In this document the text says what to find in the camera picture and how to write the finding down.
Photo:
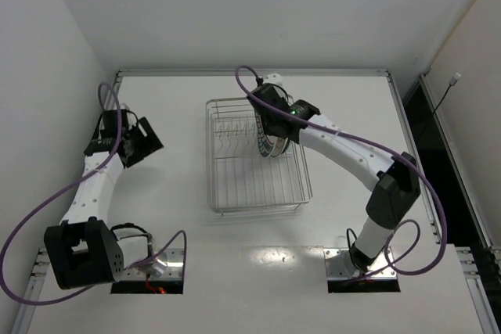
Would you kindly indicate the metal wire dish rack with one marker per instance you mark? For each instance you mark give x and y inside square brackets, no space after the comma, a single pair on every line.
[239,179]

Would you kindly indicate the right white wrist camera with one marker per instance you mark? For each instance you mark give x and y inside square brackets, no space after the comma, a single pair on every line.
[273,78]

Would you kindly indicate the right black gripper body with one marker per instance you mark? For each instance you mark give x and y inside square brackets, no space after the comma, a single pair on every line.
[272,127]

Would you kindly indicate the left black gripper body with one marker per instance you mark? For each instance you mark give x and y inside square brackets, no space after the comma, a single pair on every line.
[145,140]

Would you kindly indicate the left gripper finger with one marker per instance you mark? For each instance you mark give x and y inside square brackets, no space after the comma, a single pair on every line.
[130,157]
[146,140]

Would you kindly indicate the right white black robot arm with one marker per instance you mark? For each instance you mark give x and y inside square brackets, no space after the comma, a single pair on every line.
[393,186]

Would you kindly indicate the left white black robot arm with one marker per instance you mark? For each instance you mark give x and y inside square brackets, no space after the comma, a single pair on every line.
[83,248]

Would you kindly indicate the green red rimmed plate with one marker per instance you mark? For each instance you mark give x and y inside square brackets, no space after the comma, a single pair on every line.
[259,127]
[268,146]

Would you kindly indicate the white grey rimmed plate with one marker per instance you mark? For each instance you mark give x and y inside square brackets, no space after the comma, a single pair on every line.
[280,147]

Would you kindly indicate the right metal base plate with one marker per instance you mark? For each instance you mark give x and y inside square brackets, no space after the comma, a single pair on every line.
[340,269]

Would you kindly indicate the metal base plate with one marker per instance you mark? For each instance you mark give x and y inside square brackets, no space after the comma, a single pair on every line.
[340,269]
[168,267]

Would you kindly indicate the black cable white connector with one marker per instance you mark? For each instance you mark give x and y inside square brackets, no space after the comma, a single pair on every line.
[452,82]

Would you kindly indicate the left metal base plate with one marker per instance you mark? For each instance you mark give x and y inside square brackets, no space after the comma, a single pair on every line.
[168,267]

